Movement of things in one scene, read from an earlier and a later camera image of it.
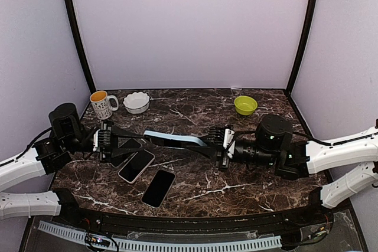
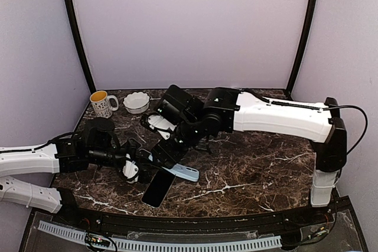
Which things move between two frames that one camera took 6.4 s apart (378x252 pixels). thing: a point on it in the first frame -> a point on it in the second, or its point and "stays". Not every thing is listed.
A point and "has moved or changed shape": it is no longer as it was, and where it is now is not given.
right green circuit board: [318, 232] stays
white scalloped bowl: [136, 102] stays
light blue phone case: [175, 136] has moved or changed shape
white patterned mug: [100, 103] stays
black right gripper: [223, 153] -> [169, 156]
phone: [157, 188] stays
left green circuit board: [97, 240] stays
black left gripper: [107, 130] -> [137, 159]
